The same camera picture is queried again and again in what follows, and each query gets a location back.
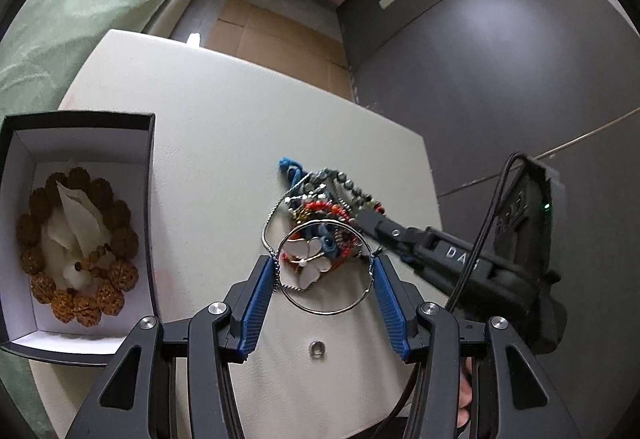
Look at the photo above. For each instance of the silver hoop bangle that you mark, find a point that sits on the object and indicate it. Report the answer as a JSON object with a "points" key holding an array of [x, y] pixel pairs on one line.
{"points": [[320, 312]]}

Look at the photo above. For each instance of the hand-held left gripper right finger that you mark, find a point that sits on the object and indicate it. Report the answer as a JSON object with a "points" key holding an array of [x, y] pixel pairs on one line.
{"points": [[392, 309]]}

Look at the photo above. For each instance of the white flower pendant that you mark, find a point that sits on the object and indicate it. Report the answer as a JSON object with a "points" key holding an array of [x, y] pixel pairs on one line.
{"points": [[310, 269]]}

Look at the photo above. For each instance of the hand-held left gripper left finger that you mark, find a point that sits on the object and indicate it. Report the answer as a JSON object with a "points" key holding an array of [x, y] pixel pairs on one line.
{"points": [[255, 306]]}

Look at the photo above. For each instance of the white wall outlet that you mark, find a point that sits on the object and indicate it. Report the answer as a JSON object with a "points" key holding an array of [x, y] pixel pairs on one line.
{"points": [[386, 1]]}

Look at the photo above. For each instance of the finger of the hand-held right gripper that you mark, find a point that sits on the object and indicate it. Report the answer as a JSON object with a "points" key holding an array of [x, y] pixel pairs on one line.
{"points": [[385, 229]]}

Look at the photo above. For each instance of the black jewelry box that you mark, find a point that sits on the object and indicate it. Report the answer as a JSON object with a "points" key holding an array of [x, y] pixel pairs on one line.
{"points": [[90, 149]]}

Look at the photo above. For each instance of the flat cardboard sheets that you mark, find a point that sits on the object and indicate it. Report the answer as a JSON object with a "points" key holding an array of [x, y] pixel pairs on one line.
{"points": [[270, 34]]}

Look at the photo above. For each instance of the white paper scrap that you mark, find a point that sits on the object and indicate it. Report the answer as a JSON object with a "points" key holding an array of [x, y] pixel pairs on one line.
{"points": [[193, 39]]}

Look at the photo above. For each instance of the green bedsheet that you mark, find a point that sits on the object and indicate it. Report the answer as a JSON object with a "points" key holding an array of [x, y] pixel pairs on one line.
{"points": [[75, 19]]}

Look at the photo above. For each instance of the white tissue paper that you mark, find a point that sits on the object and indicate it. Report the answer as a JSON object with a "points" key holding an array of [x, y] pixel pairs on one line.
{"points": [[75, 219]]}

